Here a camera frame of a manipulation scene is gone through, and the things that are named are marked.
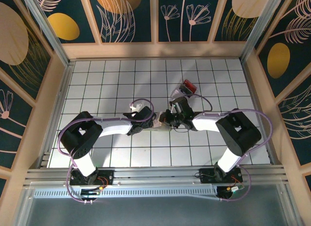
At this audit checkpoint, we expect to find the black VIP card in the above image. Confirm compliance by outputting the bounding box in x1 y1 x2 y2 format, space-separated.
179 83 193 95

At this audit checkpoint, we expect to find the green felt card holder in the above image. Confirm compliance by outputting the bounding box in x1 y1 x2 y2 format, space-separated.
142 122 173 132

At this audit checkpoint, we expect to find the clear acrylic card stand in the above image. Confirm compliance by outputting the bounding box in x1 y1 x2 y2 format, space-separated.
171 79 198 100

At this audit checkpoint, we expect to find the left electronics board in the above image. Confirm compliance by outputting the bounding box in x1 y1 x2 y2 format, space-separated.
81 186 109 200

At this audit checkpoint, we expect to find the electronics board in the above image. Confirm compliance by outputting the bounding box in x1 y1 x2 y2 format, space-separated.
217 184 245 200
81 186 109 200

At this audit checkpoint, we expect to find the right electronics board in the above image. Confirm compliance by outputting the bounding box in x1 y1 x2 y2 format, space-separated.
217 184 245 200

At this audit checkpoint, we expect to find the thin black cable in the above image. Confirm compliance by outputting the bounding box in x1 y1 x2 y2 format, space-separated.
172 125 190 134

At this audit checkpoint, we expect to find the aluminium front rail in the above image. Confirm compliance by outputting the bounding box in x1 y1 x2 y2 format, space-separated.
24 165 291 187

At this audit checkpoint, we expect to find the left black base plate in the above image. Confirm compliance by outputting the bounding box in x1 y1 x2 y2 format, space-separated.
69 169 115 187

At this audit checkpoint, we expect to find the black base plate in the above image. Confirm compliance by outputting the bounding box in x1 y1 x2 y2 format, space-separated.
199 168 243 185
69 169 115 187

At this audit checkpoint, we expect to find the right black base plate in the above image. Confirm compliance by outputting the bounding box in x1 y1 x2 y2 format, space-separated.
199 168 243 185

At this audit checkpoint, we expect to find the slotted grey cable duct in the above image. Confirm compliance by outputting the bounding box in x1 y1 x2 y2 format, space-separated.
33 186 221 200

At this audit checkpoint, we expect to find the right aluminium side rail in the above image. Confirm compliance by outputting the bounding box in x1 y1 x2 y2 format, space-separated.
240 59 279 166

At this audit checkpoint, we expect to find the aluminium side rail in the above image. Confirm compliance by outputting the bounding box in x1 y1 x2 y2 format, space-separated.
37 60 75 170
240 59 279 166

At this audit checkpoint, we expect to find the left aluminium side rail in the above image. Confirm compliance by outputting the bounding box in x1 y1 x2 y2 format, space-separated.
37 60 75 170

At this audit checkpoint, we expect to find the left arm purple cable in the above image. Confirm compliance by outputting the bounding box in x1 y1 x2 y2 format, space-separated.
59 98 156 204

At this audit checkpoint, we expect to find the right aluminium corner post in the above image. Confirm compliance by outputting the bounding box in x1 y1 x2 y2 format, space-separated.
240 0 290 61

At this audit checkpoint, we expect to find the aluminium corner post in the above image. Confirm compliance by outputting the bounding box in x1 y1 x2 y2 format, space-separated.
20 0 72 68
240 0 290 61

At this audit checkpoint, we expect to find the left aluminium corner post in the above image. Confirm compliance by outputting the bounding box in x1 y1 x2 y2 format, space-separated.
20 0 72 68

